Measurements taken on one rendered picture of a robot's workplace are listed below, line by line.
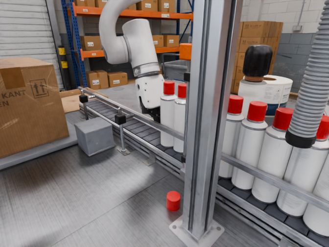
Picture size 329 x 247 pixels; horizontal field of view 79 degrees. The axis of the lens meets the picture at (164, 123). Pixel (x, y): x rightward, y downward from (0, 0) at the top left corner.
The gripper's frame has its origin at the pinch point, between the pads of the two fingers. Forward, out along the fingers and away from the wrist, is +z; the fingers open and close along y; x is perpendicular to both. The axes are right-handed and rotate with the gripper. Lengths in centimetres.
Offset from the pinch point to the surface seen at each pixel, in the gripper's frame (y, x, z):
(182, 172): -9.1, -16.6, 10.9
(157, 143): -2.5, 0.2, 6.6
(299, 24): 464, 79, -74
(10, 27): 22, 371, -172
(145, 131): 0.1, 9.6, 3.3
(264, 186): -2.8, -33.3, 14.2
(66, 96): -2, 88, -21
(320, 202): -4.4, -43.0, 13.8
